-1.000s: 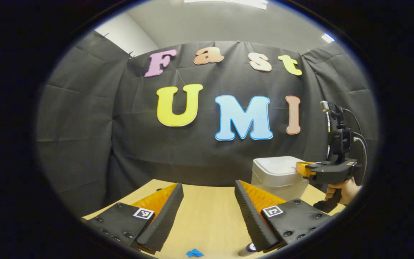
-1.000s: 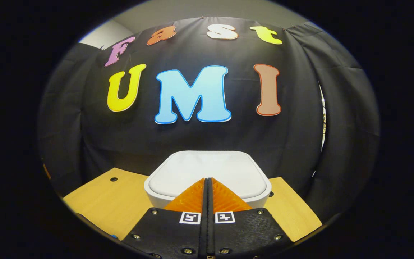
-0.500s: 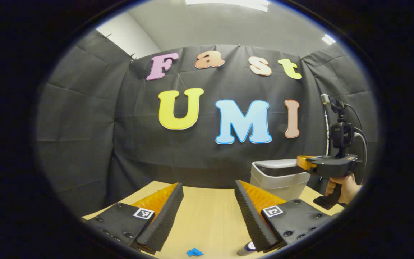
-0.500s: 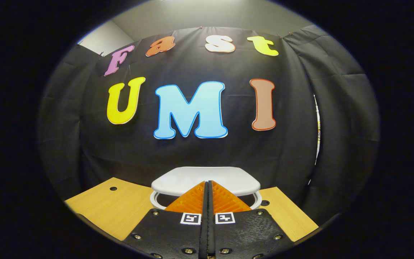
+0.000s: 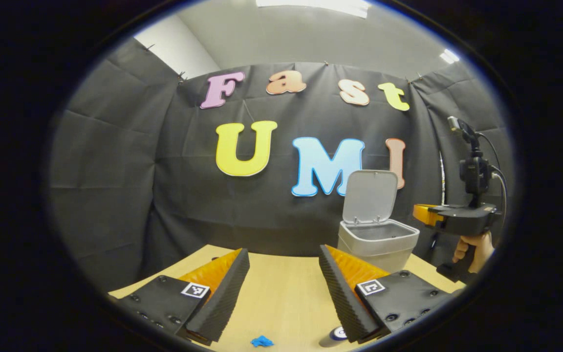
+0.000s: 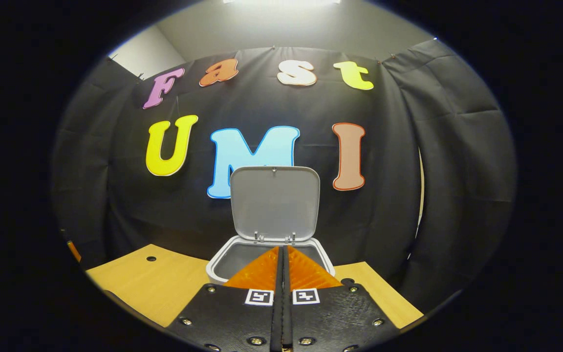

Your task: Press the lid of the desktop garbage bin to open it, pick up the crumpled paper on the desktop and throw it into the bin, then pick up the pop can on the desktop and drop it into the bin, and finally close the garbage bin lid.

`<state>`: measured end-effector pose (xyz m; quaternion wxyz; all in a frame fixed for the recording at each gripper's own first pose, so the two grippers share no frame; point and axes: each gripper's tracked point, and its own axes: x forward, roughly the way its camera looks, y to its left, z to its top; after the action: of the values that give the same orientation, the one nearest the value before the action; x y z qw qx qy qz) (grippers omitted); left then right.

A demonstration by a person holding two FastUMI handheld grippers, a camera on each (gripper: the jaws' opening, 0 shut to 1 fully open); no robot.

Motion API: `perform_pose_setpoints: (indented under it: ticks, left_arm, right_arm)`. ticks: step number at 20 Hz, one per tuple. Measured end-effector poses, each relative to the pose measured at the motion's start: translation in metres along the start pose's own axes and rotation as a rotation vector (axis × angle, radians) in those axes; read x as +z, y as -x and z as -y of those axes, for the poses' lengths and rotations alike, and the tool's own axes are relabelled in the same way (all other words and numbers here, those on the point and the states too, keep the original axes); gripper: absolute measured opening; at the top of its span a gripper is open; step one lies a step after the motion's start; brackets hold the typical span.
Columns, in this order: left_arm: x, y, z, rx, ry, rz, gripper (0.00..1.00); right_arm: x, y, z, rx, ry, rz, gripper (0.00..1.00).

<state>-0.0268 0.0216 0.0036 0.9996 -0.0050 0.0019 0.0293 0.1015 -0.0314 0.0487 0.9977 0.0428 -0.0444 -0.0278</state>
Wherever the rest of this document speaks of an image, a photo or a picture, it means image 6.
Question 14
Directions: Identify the wooden desktop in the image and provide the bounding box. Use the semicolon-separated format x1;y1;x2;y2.
86;243;424;329

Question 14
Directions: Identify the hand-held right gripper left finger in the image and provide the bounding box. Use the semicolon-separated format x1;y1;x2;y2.
164;246;283;352

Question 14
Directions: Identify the black backdrop cloth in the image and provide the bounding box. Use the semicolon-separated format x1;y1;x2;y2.
51;39;517;313

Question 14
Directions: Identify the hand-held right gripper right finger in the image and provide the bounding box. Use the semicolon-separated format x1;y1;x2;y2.
284;246;402;352

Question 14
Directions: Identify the long ceiling light panel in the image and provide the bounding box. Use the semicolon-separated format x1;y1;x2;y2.
223;0;342;5

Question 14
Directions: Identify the white desktop garbage bin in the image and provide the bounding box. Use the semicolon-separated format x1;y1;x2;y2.
206;165;336;286

